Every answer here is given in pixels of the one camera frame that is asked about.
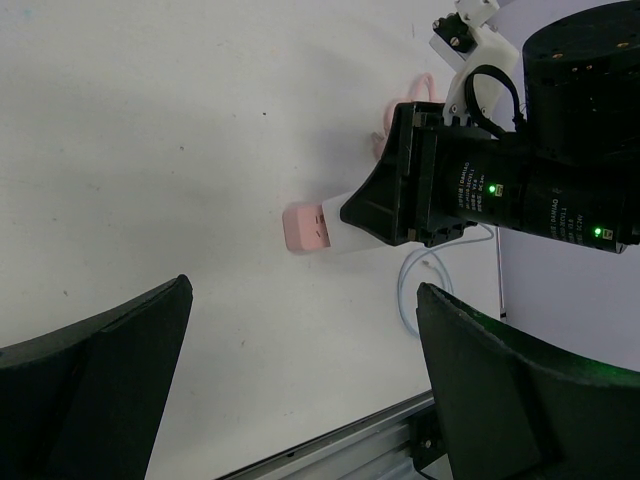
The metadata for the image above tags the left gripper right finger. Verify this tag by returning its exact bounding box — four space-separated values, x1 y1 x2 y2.
416 283 639 479

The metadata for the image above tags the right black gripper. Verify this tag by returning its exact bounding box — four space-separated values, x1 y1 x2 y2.
340 102 525 247

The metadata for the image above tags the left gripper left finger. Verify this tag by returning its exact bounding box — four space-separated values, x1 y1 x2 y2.
1 275 193 479

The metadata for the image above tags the white plug adapter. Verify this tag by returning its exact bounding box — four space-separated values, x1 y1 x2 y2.
321 191 386 254

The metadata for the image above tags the thin white blue charging cable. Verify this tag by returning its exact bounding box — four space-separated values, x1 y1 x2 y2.
396 234 499 339

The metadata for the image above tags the pink power strip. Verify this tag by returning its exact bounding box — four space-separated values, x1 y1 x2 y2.
282 204 331 253

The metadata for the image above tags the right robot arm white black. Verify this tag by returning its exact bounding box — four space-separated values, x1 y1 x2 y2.
340 1 639 253

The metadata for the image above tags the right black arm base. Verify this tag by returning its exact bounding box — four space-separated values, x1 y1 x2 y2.
408 406 450 479

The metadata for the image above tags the aluminium front rail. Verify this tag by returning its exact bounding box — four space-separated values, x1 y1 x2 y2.
224 392 453 479

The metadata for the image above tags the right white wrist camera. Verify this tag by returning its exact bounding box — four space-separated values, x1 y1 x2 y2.
430 0 520 126

